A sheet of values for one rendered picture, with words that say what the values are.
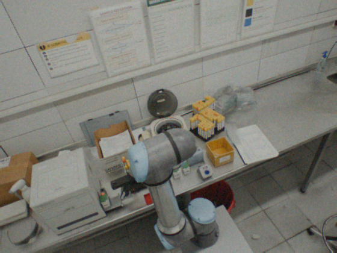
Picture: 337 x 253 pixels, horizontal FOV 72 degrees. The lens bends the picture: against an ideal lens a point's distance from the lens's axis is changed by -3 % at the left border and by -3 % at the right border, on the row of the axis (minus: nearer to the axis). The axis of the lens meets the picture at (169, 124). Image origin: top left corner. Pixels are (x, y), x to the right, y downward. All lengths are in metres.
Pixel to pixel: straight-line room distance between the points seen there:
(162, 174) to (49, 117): 1.11
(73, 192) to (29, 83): 0.71
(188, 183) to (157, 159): 0.75
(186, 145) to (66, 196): 0.70
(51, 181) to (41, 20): 0.82
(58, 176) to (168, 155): 0.73
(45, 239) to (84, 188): 0.43
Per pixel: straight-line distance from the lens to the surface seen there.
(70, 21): 1.46
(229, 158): 1.51
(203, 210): 1.05
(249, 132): 1.72
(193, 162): 1.50
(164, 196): 0.84
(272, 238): 2.31
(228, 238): 1.25
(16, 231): 1.66
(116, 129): 1.73
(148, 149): 0.72
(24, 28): 1.48
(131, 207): 1.42
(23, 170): 1.66
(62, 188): 1.26
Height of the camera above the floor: 2.07
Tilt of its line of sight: 41 degrees down
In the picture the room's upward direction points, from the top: 9 degrees counter-clockwise
